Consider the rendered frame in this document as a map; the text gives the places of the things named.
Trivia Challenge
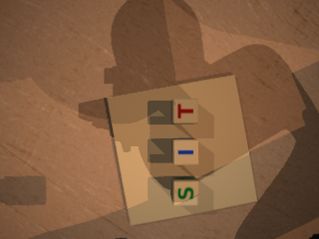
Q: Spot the tan square mat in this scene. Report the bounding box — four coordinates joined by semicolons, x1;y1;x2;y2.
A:
107;75;257;225

